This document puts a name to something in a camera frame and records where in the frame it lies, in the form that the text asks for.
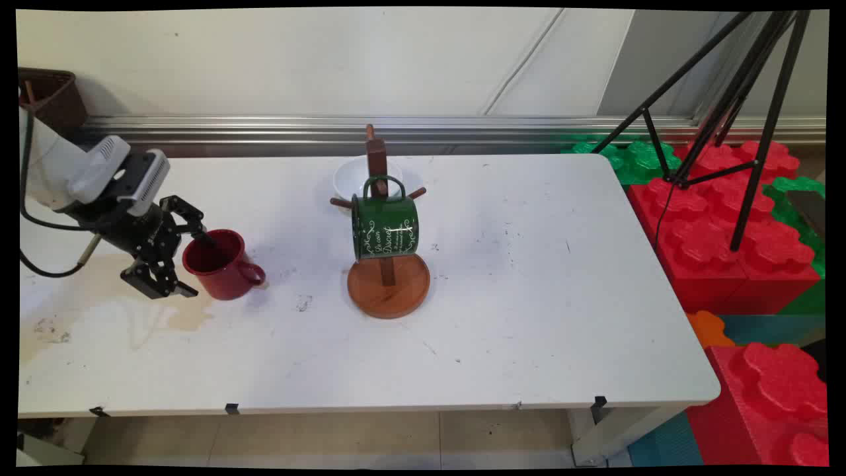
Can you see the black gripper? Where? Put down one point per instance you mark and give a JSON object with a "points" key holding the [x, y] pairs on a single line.
{"points": [[135, 231]]}

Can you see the red enamel mug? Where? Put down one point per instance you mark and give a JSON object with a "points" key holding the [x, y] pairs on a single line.
{"points": [[221, 274]]}

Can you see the green enamel mug white lettering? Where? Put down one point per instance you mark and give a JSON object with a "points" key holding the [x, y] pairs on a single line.
{"points": [[384, 228]]}

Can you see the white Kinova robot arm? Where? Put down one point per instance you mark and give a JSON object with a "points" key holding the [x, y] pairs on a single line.
{"points": [[46, 155]]}

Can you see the black table edge clip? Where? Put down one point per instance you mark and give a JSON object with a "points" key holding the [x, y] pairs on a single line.
{"points": [[99, 411], [598, 406], [232, 408]]}

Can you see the brown wicker basket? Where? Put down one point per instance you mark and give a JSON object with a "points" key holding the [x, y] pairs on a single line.
{"points": [[56, 99]]}

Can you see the white bowl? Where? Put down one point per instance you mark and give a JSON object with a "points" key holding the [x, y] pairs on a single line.
{"points": [[350, 178]]}

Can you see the wooden mug tree stand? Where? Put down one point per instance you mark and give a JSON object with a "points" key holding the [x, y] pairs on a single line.
{"points": [[390, 287]]}

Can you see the green foam block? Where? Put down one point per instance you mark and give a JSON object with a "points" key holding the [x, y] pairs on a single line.
{"points": [[803, 218], [634, 162]]}

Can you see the teal foam block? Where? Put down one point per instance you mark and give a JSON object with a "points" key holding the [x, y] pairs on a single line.
{"points": [[664, 443], [773, 328]]}

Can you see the orange foam block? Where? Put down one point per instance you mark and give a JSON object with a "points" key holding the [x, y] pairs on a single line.
{"points": [[708, 328]]}

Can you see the grey white wrist camera module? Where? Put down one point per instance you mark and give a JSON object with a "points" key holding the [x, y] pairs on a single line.
{"points": [[112, 173]]}

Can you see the aluminium rail along wall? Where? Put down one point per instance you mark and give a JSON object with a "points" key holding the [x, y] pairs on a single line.
{"points": [[462, 129]]}

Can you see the white table leg frame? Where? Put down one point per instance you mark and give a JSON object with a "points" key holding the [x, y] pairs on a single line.
{"points": [[608, 439]]}

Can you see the black camera tripod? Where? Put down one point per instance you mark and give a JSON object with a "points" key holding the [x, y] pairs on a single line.
{"points": [[770, 119]]}

